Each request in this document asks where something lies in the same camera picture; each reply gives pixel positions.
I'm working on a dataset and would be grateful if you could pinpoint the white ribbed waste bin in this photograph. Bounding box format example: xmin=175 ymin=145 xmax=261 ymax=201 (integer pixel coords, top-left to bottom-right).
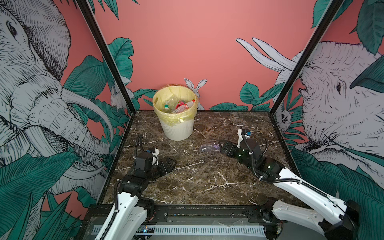
xmin=158 ymin=101 xmax=195 ymax=141

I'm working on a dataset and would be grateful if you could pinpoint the white vented cable duct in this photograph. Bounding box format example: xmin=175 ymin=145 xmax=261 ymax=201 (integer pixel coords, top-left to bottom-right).
xmin=89 ymin=224 xmax=267 ymax=238

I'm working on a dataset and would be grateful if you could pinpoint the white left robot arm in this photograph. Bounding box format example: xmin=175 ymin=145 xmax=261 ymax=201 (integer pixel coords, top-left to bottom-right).
xmin=96 ymin=156 xmax=177 ymax=240

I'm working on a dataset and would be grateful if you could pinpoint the black corner frame post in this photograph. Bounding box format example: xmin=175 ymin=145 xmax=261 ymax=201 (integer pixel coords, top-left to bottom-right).
xmin=269 ymin=0 xmax=344 ymax=115
xmin=76 ymin=0 xmax=136 ymax=114

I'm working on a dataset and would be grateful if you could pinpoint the white bottle red ring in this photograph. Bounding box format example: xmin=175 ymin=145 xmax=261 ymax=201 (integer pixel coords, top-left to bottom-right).
xmin=173 ymin=99 xmax=196 ymax=114

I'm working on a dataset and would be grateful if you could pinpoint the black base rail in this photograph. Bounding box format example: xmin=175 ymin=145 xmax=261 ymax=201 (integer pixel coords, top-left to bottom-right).
xmin=89 ymin=204 xmax=283 ymax=224

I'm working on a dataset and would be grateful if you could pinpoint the black left corner frame post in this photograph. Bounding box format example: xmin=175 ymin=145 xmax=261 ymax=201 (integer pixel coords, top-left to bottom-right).
xmin=76 ymin=0 xmax=136 ymax=114

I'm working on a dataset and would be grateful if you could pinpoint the black right corner frame post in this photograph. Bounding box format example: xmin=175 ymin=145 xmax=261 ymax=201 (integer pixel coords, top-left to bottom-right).
xmin=269 ymin=0 xmax=344 ymax=115

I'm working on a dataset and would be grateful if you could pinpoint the clear bottle white label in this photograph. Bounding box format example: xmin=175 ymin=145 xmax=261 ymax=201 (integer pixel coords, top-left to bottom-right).
xmin=164 ymin=95 xmax=180 ymax=113

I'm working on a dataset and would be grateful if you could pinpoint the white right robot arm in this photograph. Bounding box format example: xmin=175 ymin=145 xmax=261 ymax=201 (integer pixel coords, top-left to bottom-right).
xmin=219 ymin=136 xmax=360 ymax=240

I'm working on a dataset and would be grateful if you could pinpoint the yellow plastic bin liner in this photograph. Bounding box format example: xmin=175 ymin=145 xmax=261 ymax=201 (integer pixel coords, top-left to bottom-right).
xmin=153 ymin=85 xmax=199 ymax=127

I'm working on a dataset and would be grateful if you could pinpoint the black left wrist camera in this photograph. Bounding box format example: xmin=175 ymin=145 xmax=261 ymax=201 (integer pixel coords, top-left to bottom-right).
xmin=134 ymin=148 xmax=160 ymax=173

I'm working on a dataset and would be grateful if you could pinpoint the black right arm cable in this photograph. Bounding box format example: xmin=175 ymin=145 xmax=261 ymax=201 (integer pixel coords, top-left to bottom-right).
xmin=241 ymin=131 xmax=346 ymax=208

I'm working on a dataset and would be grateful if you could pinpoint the bottle red green label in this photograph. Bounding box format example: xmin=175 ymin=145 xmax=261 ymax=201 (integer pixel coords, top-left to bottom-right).
xmin=176 ymin=101 xmax=185 ymax=109

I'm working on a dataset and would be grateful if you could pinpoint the clear bottle purple label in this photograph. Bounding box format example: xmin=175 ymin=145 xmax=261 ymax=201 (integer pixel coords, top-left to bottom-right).
xmin=200 ymin=142 xmax=220 ymax=153

